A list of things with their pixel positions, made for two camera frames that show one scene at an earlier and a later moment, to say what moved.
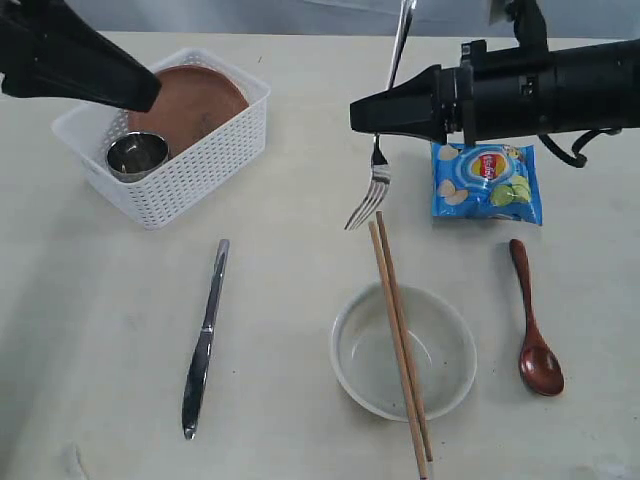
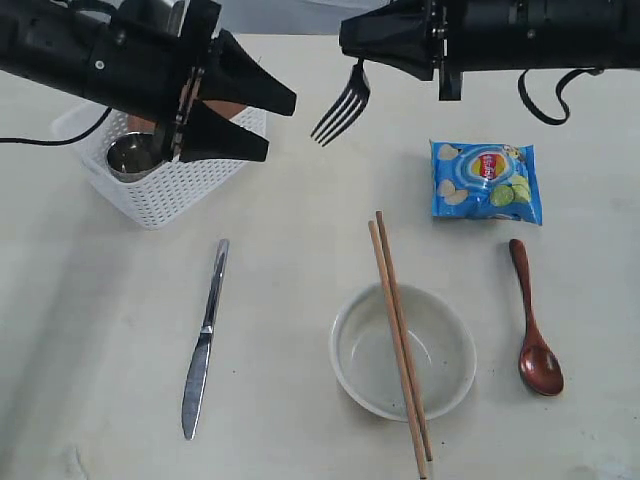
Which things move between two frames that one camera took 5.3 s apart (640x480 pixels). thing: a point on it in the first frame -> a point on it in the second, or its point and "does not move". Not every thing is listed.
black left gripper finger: x=51 y=48 -> x=231 y=74
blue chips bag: x=486 y=181 does not move
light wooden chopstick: x=400 y=349 does not move
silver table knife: x=194 y=390 does not move
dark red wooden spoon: x=539 y=366 does not move
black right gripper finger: x=415 y=108 -> x=398 y=34
